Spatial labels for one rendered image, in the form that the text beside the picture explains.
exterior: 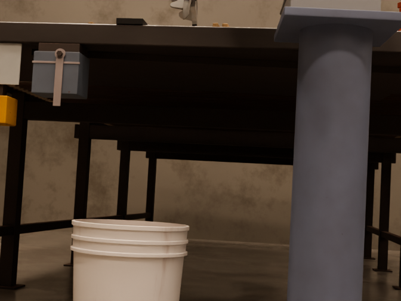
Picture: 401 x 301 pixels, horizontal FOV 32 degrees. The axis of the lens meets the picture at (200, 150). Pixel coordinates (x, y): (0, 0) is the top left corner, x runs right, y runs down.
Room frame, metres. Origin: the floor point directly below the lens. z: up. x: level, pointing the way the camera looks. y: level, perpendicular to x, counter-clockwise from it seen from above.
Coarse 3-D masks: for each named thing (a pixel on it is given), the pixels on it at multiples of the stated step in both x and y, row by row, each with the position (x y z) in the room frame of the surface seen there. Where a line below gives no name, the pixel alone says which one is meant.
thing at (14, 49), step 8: (0, 48) 2.00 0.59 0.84; (8, 48) 1.99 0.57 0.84; (16, 48) 1.99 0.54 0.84; (0, 56) 2.00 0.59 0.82; (8, 56) 1.99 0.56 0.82; (16, 56) 1.99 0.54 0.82; (0, 64) 2.00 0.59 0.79; (8, 64) 1.99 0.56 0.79; (16, 64) 1.99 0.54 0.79; (0, 72) 2.00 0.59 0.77; (8, 72) 1.99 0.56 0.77; (16, 72) 1.99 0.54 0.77; (0, 80) 2.00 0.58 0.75; (8, 80) 1.99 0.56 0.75; (16, 80) 1.99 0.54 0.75
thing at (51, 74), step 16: (48, 48) 1.97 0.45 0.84; (64, 48) 1.96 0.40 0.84; (80, 48) 1.96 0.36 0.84; (48, 64) 1.95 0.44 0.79; (64, 64) 1.94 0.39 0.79; (80, 64) 1.95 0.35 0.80; (32, 80) 1.96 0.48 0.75; (48, 80) 1.95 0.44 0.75; (64, 80) 1.94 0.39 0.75; (80, 80) 1.96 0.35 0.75; (48, 96) 2.02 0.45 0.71; (64, 96) 2.00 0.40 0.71; (80, 96) 1.98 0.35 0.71
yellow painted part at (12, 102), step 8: (0, 88) 2.01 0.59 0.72; (0, 96) 1.97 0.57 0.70; (8, 96) 1.98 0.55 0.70; (0, 104) 1.97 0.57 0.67; (8, 104) 1.98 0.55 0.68; (16, 104) 2.03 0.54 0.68; (0, 112) 1.97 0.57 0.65; (8, 112) 1.98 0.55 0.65; (16, 112) 2.04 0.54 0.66; (0, 120) 1.97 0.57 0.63; (8, 120) 1.99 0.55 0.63
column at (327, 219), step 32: (288, 32) 1.66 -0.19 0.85; (320, 32) 1.56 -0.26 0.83; (352, 32) 1.55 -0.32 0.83; (384, 32) 1.60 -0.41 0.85; (320, 64) 1.56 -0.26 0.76; (352, 64) 1.55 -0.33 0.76; (320, 96) 1.56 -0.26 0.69; (352, 96) 1.55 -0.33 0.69; (320, 128) 1.56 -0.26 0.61; (352, 128) 1.55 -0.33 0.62; (320, 160) 1.55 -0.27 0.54; (352, 160) 1.55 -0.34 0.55; (320, 192) 1.55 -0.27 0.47; (352, 192) 1.56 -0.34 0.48; (320, 224) 1.55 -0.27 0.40; (352, 224) 1.56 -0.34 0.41; (320, 256) 1.55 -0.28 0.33; (352, 256) 1.56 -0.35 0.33; (288, 288) 1.62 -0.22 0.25; (320, 288) 1.55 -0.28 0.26; (352, 288) 1.56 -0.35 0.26
